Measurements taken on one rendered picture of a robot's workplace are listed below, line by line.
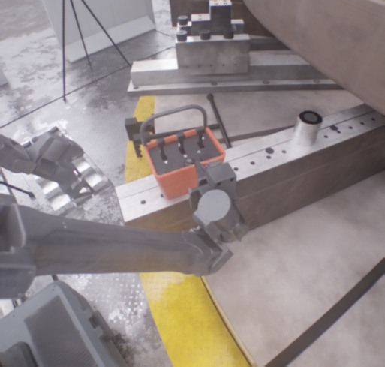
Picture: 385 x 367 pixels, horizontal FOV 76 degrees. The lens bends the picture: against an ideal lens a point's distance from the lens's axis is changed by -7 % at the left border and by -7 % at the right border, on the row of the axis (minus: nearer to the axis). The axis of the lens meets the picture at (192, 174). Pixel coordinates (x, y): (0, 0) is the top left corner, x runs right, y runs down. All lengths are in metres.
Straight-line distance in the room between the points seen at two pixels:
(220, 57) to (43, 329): 1.62
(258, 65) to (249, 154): 1.10
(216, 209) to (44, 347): 0.93
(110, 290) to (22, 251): 1.19
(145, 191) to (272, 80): 1.37
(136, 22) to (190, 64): 2.30
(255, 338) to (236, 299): 0.14
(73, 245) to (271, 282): 0.87
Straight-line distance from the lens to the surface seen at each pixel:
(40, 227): 0.29
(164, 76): 1.89
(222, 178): 0.46
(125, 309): 1.40
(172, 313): 1.35
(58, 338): 1.19
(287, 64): 1.95
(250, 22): 2.76
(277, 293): 1.07
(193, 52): 1.71
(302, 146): 0.95
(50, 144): 0.78
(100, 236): 0.32
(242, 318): 1.02
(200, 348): 1.32
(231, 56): 1.74
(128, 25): 3.90
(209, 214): 0.44
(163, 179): 0.67
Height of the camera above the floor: 1.31
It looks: 49 degrees down
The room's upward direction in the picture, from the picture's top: 5 degrees counter-clockwise
